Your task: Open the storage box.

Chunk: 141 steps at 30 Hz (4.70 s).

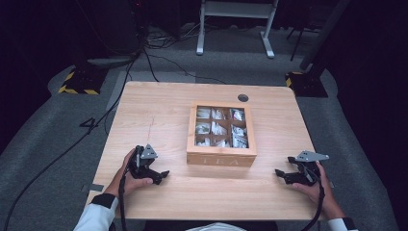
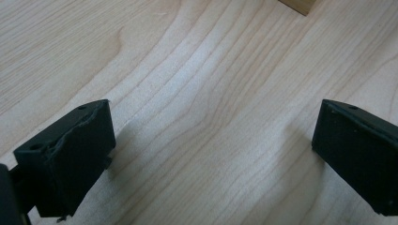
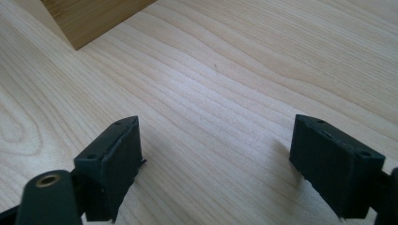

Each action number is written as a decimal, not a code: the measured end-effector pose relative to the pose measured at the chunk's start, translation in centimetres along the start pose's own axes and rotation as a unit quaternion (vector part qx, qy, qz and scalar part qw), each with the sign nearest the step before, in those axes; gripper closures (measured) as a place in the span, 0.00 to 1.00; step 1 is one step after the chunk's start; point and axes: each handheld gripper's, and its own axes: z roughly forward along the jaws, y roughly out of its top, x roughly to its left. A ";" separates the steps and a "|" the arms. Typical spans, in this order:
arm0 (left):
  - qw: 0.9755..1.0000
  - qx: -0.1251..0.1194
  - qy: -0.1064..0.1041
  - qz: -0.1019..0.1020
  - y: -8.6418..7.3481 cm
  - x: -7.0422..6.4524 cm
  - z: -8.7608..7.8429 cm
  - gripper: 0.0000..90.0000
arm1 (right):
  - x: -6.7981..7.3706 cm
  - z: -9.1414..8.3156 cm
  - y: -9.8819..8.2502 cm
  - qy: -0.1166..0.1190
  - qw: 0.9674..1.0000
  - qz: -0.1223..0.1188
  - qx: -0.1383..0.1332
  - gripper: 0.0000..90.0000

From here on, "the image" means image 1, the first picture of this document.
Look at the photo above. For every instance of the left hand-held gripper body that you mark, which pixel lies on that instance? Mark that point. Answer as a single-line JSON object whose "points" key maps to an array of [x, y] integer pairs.
{"points": [[139, 166]]}

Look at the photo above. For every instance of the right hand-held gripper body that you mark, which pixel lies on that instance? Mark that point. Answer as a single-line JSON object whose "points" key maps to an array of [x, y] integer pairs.
{"points": [[308, 174]]}

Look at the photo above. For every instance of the wooden tea box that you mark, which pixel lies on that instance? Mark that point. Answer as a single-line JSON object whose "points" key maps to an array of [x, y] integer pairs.
{"points": [[221, 157]]}

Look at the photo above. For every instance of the person's right hand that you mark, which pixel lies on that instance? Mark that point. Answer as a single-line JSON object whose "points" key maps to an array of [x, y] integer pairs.
{"points": [[312, 193]]}

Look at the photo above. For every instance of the person's left hand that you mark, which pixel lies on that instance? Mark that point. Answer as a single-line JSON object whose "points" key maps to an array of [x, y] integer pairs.
{"points": [[130, 185]]}

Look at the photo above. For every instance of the grey tape piece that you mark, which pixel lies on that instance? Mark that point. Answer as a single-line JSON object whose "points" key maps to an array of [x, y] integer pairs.
{"points": [[330, 184], [93, 187]]}

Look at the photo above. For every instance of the person's white clothing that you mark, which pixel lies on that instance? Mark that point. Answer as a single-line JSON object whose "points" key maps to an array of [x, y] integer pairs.
{"points": [[216, 227]]}

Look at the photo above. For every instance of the group of tea packets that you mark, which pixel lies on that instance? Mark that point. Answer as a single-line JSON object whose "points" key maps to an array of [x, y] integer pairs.
{"points": [[218, 129]]}

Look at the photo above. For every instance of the dark round table grommet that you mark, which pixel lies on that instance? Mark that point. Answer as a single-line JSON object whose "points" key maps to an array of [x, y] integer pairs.
{"points": [[243, 97]]}

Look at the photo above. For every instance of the black tripod stand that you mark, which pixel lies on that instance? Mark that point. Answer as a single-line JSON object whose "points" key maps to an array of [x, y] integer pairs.
{"points": [[300, 38]]}

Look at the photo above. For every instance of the grey slanted pole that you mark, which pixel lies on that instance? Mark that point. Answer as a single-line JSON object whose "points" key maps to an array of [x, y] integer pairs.
{"points": [[324, 35]]}

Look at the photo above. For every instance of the white metal stand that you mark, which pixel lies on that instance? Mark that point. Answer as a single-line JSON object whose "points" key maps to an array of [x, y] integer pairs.
{"points": [[235, 9]]}

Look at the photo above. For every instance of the black yellow striped base plate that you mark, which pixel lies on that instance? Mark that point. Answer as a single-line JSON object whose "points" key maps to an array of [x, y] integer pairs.
{"points": [[83, 82], [308, 86]]}

